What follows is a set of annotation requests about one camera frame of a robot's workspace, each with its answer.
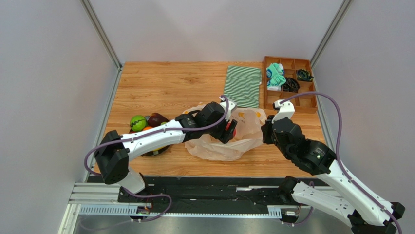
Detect banana print plastic bag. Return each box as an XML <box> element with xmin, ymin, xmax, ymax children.
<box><xmin>183</xmin><ymin>103</ymin><xmax>267</xmax><ymax>162</ymax></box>

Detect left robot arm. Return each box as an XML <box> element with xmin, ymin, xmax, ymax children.
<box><xmin>93</xmin><ymin>98</ymin><xmax>237</xmax><ymax>194</ymax></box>

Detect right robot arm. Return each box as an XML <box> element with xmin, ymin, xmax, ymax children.
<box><xmin>261</xmin><ymin>115</ymin><xmax>405</xmax><ymax>234</ymax></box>

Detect green striped cloth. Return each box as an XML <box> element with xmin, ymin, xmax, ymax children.
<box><xmin>224</xmin><ymin>65</ymin><xmax>262</xmax><ymax>108</ymax></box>

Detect teal white socks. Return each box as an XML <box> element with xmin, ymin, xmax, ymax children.
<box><xmin>266</xmin><ymin>63</ymin><xmax>286</xmax><ymax>91</ymax></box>

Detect wooden compartment tray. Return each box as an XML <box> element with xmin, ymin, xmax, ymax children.
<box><xmin>263</xmin><ymin>56</ymin><xmax>318</xmax><ymax>114</ymax></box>

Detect dark purple fruit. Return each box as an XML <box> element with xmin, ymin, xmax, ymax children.
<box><xmin>147</xmin><ymin>113</ymin><xmax>169</xmax><ymax>127</ymax></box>

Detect black fruit bowl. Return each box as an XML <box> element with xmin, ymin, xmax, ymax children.
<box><xmin>129</xmin><ymin>113</ymin><xmax>172</xmax><ymax>157</ymax></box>

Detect orange fruit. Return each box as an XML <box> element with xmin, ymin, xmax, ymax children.
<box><xmin>142</xmin><ymin>126</ymin><xmax>153</xmax><ymax>131</ymax></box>

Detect green striped ball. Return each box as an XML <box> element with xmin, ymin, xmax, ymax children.
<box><xmin>130</xmin><ymin>115</ymin><xmax>148</xmax><ymax>132</ymax></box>

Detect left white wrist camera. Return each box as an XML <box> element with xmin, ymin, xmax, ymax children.
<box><xmin>219</xmin><ymin>95</ymin><xmax>238</xmax><ymax>121</ymax></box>

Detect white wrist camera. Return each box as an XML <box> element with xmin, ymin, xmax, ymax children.
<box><xmin>219</xmin><ymin>95</ymin><xmax>238</xmax><ymax>121</ymax></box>
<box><xmin>271</xmin><ymin>99</ymin><xmax>295</xmax><ymax>123</ymax></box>

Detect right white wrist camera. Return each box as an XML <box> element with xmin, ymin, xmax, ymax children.
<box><xmin>271</xmin><ymin>99</ymin><xmax>295</xmax><ymax>123</ymax></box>

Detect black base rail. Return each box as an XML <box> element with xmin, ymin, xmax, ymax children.
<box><xmin>66</xmin><ymin>175</ymin><xmax>360</xmax><ymax>225</ymax></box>

